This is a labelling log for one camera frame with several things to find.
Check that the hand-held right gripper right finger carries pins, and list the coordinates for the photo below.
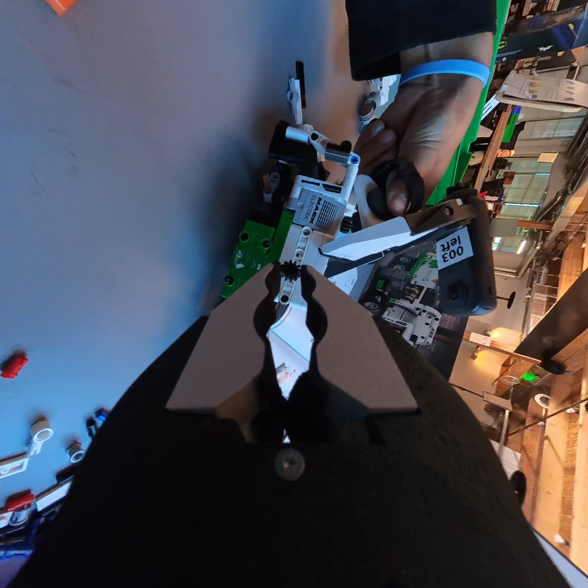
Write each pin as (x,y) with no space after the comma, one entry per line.
(363,363)

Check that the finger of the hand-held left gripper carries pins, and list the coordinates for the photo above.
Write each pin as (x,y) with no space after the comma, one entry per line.
(367,241)

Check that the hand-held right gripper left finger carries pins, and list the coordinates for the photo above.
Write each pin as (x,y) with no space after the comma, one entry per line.
(220,358)

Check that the white green lego truck model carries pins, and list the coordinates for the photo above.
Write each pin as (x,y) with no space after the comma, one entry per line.
(317,206)

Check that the small black lego gear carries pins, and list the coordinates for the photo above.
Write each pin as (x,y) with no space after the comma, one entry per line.
(290,270)

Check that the person's left forearm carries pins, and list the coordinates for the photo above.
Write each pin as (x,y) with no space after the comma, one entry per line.
(441,50)

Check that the black lego set box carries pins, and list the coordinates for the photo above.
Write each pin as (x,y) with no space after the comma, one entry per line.
(413,321)

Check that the grey white lego wheel piece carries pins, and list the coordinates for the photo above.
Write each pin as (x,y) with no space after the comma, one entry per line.
(369,110)

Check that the blue black lego pin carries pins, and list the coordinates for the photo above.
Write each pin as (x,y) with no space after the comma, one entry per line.
(97,420)

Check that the long white lego connector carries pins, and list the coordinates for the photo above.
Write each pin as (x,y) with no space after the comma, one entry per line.
(295,101)

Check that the black lego axle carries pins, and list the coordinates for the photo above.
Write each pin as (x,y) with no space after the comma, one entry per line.
(300,82)

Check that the small white round lego piece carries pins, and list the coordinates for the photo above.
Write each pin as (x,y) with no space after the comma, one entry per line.
(75,451)

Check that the short white lego connector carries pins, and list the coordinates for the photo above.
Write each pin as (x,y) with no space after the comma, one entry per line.
(41,434)

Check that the white lego beam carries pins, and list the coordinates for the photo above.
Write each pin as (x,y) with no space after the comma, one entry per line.
(54,496)

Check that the white flat lego tile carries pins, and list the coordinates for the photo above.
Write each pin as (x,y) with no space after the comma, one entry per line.
(13,465)

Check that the red grey lego piece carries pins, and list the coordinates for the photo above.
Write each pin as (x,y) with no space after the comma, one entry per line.
(18,507)

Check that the person's left hand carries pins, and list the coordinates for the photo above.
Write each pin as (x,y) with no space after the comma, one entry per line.
(427,128)

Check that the slim black floor lamp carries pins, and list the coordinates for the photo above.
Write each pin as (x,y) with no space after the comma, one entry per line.
(509,299)

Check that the white instruction booklet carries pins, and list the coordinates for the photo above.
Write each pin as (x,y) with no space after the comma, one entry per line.
(294,330)

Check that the green plastic tray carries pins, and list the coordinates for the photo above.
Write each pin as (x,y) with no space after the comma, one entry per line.
(464,156)

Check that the blue wristband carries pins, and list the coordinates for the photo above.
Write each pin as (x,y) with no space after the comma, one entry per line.
(441,68)

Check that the stack of white papers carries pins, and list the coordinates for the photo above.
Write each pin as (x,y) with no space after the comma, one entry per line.
(542,89)

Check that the black sleeve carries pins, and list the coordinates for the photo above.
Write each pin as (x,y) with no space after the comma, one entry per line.
(413,27)

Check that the dark printed box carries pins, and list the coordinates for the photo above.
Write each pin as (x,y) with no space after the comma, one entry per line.
(542,32)

